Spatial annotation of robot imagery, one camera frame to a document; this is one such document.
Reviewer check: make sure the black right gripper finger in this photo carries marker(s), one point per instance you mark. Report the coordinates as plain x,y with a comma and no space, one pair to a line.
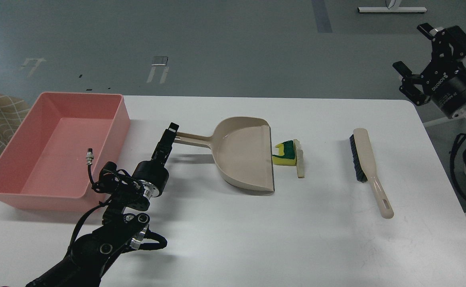
448,46
409,82

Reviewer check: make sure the pink plastic bin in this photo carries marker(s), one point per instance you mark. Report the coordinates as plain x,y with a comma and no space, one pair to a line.
44,166

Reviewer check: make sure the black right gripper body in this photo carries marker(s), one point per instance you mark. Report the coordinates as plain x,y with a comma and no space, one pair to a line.
446,87

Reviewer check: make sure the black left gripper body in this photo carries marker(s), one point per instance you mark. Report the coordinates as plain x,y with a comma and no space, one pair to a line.
153,171

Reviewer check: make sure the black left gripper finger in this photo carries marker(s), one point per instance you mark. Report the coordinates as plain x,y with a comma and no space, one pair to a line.
158,155
168,137

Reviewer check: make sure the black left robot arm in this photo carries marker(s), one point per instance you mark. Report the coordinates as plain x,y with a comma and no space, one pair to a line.
116,226

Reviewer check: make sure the yellow green sponge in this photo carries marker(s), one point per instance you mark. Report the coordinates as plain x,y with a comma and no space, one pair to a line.
286,154

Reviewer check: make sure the white stand base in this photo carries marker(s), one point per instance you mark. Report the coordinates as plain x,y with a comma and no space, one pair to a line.
419,10

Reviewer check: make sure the white bread slice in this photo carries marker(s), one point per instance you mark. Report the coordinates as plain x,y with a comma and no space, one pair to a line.
300,168

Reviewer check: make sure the beige plastic dustpan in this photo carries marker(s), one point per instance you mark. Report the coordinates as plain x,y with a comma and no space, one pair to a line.
242,151

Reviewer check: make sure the beige hand brush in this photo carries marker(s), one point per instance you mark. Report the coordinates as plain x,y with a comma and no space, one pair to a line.
366,169

